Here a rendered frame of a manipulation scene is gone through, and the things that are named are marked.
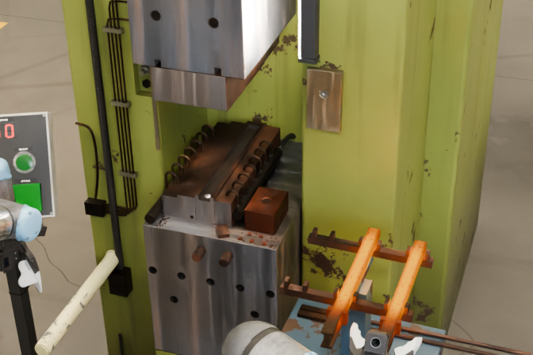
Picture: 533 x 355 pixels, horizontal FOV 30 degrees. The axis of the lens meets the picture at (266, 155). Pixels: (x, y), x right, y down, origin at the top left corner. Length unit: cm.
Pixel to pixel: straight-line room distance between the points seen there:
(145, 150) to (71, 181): 185
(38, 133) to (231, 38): 63
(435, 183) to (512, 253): 113
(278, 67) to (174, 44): 56
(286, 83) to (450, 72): 48
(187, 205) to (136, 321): 67
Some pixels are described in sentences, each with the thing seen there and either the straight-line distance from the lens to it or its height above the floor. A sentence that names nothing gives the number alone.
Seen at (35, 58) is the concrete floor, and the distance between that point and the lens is 586.
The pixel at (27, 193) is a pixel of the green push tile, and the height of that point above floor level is 102.
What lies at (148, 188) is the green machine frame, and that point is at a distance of 289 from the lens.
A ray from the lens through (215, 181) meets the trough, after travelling 273.
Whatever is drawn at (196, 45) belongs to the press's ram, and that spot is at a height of 144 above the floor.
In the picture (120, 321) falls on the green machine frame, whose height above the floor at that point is 35.
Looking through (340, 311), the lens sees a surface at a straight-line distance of 223.
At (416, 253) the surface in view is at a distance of 243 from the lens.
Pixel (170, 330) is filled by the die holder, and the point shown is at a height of 56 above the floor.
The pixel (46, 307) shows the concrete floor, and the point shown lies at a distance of 393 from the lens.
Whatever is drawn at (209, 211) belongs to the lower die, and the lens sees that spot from 266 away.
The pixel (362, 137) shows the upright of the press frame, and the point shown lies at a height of 117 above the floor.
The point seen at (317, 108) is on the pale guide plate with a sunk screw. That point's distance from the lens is 253.
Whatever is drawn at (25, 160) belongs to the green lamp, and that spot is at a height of 110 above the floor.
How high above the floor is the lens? 246
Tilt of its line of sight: 31 degrees down
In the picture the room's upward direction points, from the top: 1 degrees counter-clockwise
